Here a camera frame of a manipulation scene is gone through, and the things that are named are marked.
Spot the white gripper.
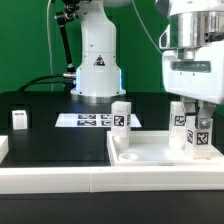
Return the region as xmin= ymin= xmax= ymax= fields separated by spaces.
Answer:
xmin=162 ymin=41 xmax=224 ymax=129

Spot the white square table top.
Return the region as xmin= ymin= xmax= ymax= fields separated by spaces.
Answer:
xmin=107 ymin=131 xmax=224 ymax=166

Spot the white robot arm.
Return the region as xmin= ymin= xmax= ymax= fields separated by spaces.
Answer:
xmin=72 ymin=0 xmax=224 ymax=105

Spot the white sheet with markers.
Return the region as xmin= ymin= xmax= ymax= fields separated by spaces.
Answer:
xmin=54 ymin=112 xmax=142 ymax=128

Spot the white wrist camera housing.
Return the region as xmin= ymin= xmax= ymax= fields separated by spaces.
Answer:
xmin=159 ymin=26 xmax=171 ymax=50

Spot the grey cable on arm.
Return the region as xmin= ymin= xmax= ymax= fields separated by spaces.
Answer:
xmin=131 ymin=0 xmax=164 ymax=56

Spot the black cable bundle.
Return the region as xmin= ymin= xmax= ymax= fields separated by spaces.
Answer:
xmin=18 ymin=73 xmax=68 ymax=92

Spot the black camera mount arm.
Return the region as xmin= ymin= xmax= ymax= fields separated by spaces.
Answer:
xmin=55 ymin=0 xmax=80 ymax=88

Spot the white thin cable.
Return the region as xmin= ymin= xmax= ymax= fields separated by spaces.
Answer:
xmin=45 ymin=0 xmax=55 ymax=92

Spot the white front fence wall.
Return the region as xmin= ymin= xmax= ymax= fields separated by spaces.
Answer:
xmin=0 ymin=166 xmax=224 ymax=194

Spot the white fence wall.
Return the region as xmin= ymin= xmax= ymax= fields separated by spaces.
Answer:
xmin=0 ymin=136 xmax=9 ymax=163
xmin=0 ymin=166 xmax=224 ymax=194

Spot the white left fence wall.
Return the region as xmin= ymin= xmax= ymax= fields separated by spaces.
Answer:
xmin=0 ymin=136 xmax=9 ymax=163

